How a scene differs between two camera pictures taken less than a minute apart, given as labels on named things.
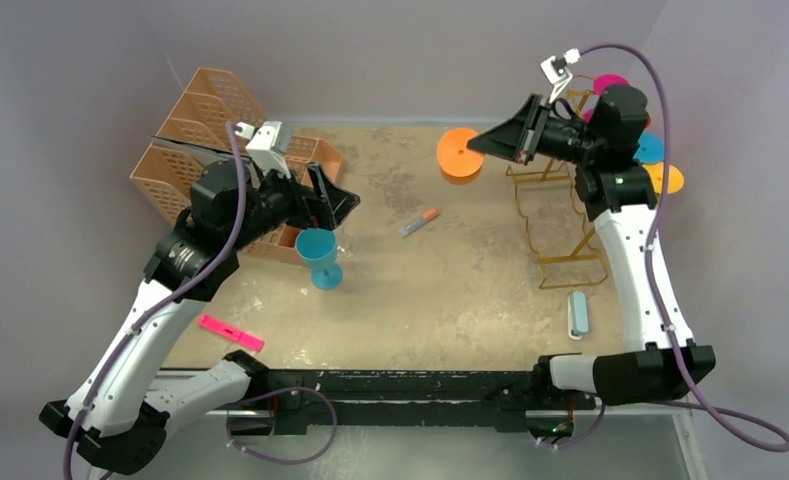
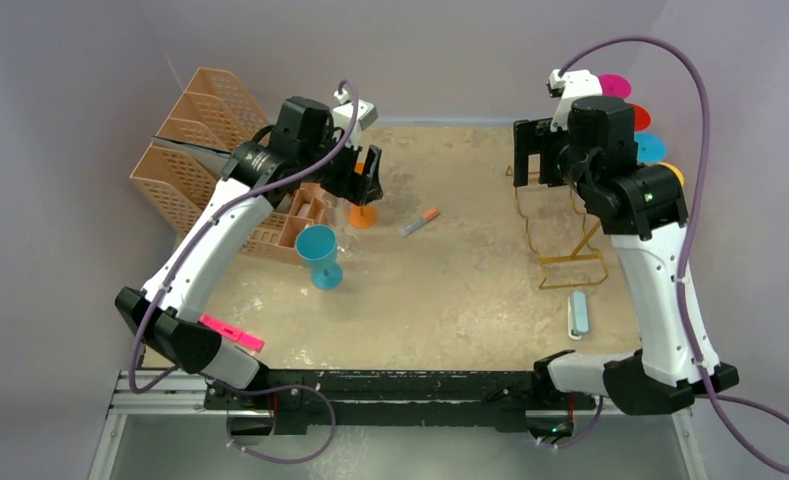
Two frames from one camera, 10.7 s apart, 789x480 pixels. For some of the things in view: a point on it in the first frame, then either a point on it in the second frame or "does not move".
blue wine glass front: [317, 248] does not move
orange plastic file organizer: [217, 114] does not move
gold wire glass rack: [569, 250] does not move
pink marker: [231, 334] does not move
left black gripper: [311, 210] → [353, 187]
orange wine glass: [453, 155] → [369, 218]
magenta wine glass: [600, 83] does not move
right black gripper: [534, 127] → [538, 154]
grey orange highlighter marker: [427, 216] does not move
